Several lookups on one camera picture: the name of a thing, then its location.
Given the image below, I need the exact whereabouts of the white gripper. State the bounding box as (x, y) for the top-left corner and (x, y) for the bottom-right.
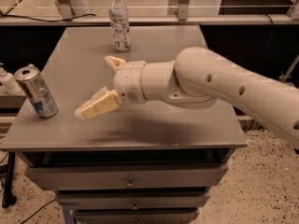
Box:
(75, 55), (147, 119)

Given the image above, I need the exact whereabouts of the silver blue redbull can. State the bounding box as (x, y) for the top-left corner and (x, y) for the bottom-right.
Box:
(14, 64), (58, 119)

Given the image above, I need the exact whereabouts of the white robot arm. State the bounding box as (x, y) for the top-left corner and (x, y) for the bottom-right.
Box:
(75, 47), (299, 149)

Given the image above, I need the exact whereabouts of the clear plastic water bottle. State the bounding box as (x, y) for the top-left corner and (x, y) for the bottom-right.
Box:
(109, 0), (131, 51)

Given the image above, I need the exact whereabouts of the grey drawer cabinet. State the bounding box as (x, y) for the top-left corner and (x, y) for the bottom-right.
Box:
(0, 25), (249, 224)

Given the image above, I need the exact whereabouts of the white squeeze bottle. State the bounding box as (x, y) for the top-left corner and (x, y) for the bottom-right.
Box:
(0, 65), (21, 95)

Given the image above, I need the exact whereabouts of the top grey drawer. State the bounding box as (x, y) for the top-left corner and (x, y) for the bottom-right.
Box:
(25, 163), (228, 190)

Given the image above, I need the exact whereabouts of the grey drawer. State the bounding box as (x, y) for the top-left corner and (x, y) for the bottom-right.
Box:
(56, 191), (209, 210)
(74, 208), (199, 224)
(25, 163), (228, 190)

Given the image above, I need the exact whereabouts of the middle grey drawer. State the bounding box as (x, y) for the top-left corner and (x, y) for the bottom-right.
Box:
(56, 191), (209, 210)

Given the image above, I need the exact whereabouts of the bottom grey drawer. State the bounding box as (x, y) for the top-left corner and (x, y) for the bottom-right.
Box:
(74, 208), (199, 224)

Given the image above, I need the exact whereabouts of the black floor stand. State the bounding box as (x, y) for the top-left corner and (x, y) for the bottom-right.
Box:
(1, 152), (17, 209)

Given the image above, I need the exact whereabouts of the metal railing frame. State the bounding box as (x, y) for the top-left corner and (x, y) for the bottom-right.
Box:
(1, 0), (299, 26)

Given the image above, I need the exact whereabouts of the black cable on rail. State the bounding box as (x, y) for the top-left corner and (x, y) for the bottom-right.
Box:
(0, 9), (97, 22)

